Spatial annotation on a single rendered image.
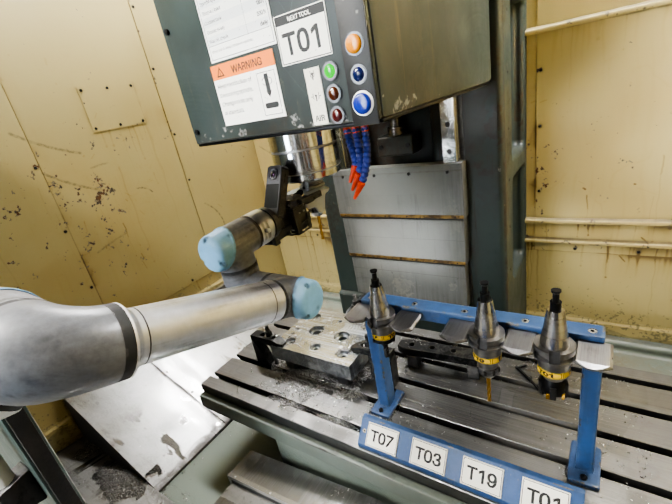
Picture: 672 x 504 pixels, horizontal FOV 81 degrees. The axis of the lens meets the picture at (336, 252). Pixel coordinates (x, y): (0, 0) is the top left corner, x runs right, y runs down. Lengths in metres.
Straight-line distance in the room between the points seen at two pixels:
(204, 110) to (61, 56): 1.01
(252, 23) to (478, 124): 0.75
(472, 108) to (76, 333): 1.10
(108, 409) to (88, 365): 1.23
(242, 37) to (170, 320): 0.47
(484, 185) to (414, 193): 0.22
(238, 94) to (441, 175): 0.72
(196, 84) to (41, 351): 0.56
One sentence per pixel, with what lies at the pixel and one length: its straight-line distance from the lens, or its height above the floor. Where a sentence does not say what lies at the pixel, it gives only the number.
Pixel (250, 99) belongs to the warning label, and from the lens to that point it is 0.76.
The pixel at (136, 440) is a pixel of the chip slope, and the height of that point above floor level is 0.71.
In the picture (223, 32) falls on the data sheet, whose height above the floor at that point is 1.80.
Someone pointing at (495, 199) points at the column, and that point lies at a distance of 1.31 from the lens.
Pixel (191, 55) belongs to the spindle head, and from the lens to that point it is 0.86.
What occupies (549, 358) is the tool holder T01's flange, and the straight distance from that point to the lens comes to 0.76.
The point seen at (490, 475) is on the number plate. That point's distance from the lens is 0.92.
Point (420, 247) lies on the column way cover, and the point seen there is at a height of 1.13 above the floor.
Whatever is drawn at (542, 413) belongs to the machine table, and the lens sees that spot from 1.11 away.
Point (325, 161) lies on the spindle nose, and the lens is 0.91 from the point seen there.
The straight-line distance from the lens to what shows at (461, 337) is 0.78.
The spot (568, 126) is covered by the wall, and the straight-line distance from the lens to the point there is 1.60.
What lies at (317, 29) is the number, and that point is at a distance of 0.66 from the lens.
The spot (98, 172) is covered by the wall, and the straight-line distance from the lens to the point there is 1.78.
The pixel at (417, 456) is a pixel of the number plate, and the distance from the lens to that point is 0.96.
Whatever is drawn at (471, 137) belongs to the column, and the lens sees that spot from 1.28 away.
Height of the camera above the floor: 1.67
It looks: 22 degrees down
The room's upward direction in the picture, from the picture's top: 11 degrees counter-clockwise
